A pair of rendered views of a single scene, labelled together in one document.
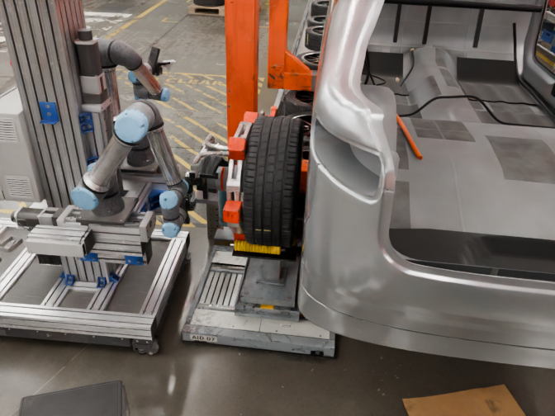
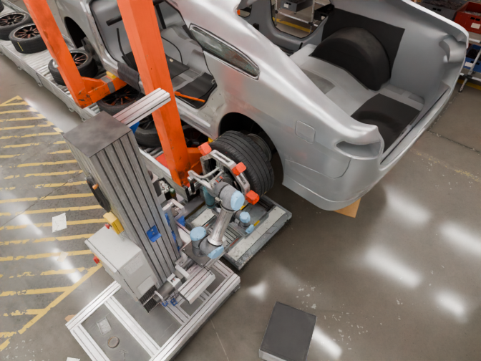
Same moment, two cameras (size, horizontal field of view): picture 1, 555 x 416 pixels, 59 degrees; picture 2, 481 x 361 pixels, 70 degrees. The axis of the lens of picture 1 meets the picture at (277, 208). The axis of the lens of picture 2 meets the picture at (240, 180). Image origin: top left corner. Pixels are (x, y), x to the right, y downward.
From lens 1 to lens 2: 2.05 m
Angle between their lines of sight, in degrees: 40
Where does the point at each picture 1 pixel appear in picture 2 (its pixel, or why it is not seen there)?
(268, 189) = (263, 175)
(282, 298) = (260, 213)
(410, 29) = not seen: hidden behind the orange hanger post
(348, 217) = (368, 167)
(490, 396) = not seen: hidden behind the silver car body
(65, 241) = (204, 280)
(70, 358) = (212, 327)
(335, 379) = (302, 223)
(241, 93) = (177, 136)
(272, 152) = (253, 158)
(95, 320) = (216, 300)
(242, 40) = (170, 109)
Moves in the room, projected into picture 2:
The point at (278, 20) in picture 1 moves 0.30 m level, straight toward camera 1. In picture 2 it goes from (66, 60) to (82, 68)
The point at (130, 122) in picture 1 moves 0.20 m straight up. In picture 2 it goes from (240, 199) to (238, 179)
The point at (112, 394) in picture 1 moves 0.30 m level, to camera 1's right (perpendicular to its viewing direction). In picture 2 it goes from (283, 307) to (303, 278)
